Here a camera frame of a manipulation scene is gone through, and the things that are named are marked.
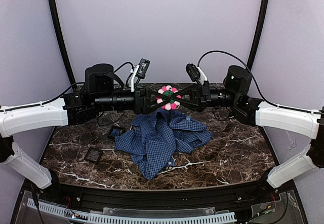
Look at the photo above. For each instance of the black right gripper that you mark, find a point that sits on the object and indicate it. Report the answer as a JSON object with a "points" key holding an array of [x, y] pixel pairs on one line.
{"points": [[204, 96]]}

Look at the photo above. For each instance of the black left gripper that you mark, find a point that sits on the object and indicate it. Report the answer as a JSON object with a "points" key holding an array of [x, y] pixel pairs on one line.
{"points": [[139, 100]]}

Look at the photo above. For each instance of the pink pompom brooch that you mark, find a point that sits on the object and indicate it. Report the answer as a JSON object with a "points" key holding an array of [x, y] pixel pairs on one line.
{"points": [[168, 91]]}

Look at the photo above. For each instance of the blue checked shirt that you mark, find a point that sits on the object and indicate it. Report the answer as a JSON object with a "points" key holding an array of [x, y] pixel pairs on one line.
{"points": [[156, 137]]}

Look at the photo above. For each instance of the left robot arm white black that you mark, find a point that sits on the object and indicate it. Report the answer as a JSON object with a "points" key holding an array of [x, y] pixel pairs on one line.
{"points": [[102, 91]]}

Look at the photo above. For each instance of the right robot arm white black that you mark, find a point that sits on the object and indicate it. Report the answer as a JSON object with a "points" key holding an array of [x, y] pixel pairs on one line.
{"points": [[253, 112]]}

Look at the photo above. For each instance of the black square box base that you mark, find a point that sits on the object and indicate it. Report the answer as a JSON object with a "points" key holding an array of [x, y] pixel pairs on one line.
{"points": [[115, 131]]}

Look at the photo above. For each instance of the black square box lid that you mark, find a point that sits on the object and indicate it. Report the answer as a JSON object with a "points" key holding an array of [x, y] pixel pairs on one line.
{"points": [[93, 155]]}

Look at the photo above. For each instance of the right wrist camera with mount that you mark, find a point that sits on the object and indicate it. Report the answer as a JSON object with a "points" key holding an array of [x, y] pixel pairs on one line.
{"points": [[196, 74]]}

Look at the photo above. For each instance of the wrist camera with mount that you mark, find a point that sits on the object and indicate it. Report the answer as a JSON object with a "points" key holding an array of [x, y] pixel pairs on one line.
{"points": [[196, 74], [137, 74]]}

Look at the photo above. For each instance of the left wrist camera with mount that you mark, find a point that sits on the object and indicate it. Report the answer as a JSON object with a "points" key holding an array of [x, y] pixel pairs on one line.
{"points": [[137, 74]]}

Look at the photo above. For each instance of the right black frame post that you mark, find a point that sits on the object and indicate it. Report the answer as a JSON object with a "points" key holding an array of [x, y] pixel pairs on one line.
{"points": [[257, 34]]}

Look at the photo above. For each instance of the black frame post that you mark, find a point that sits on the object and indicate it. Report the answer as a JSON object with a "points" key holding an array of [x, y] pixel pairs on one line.
{"points": [[60, 41], [257, 34]]}

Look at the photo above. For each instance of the black front aluminium rail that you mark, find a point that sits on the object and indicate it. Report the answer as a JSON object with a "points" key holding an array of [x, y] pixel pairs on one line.
{"points": [[221, 197]]}

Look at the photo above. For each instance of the white slotted cable duct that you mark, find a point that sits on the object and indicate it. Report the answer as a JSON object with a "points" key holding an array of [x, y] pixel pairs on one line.
{"points": [[114, 215]]}

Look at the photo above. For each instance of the left black frame post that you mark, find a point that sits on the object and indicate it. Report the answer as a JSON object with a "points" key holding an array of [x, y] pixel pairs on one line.
{"points": [[60, 41]]}

